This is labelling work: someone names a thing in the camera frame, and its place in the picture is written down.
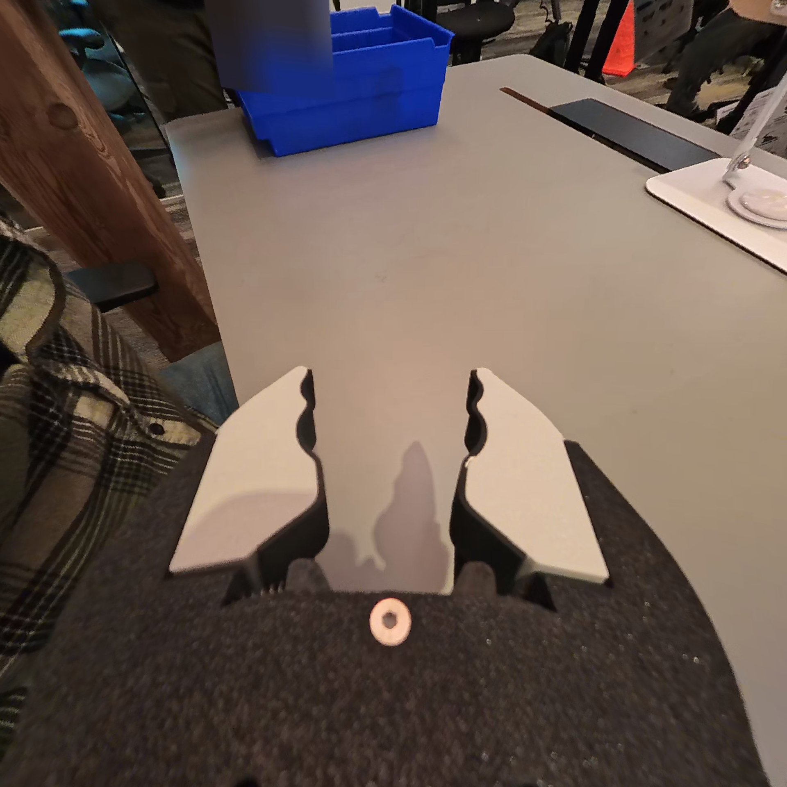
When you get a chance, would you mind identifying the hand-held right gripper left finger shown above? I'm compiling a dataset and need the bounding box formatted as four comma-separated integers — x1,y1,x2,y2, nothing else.
168,367,331,594

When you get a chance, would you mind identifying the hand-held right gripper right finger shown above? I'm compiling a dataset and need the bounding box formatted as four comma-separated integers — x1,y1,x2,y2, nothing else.
449,368,611,595

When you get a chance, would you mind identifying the blue plastic bin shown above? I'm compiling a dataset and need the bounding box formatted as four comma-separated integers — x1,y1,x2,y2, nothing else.
237,5,456,157

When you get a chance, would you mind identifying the white document stand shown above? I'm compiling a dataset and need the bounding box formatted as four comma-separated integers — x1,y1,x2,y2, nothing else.
646,80,787,274

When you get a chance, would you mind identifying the wooden pillar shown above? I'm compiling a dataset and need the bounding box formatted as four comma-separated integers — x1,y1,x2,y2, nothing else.
0,0,222,364

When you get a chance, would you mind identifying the printed white box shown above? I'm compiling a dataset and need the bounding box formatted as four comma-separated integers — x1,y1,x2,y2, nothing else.
732,86,787,161

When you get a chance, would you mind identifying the orange traffic cone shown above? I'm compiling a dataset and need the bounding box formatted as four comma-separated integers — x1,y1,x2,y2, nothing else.
603,0,636,77

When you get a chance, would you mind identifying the black office stool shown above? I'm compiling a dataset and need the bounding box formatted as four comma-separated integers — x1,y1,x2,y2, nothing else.
452,0,516,65

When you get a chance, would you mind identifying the dark printed box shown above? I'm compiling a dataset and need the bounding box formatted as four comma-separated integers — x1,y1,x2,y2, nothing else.
633,0,696,56

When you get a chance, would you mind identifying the black cable tray cover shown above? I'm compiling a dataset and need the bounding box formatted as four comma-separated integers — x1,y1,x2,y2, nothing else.
549,98,720,174

